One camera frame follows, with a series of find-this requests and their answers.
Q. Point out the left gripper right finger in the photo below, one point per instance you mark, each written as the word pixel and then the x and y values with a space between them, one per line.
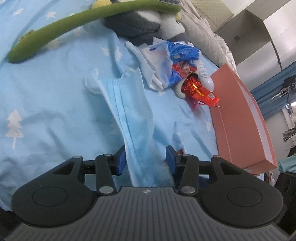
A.
pixel 184 170

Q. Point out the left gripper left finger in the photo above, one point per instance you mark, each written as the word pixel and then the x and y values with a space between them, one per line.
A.
pixel 107 166

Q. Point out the blue surgical face mask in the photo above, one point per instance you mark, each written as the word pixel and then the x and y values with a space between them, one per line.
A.
pixel 132 113

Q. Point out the red foil snack packet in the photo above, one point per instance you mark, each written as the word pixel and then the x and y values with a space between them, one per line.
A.
pixel 196 94

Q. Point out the blue snack bag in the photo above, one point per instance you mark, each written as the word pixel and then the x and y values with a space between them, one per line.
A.
pixel 170 61

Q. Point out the white tissue cloth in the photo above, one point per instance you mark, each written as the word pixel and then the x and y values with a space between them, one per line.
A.
pixel 148 73

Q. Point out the salmon pink cardboard box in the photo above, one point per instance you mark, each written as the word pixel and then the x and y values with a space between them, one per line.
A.
pixel 241 133

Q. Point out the white spray bottle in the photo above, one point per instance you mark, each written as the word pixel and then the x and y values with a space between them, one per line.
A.
pixel 204 76

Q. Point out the blue curtain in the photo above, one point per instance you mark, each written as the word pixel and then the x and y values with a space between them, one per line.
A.
pixel 263 93

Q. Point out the grey duvet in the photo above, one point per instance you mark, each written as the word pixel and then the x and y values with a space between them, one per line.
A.
pixel 199 33

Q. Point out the grey penguin plush toy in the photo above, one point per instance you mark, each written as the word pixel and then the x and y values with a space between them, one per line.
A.
pixel 142 26

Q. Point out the grey wardrobe cabinet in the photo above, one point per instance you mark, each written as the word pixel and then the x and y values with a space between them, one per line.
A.
pixel 262 40

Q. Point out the cream quilted headboard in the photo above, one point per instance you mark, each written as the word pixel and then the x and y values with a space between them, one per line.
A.
pixel 215 12

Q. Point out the green long-handled back brush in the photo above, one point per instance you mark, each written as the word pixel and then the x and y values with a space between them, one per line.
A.
pixel 38 39

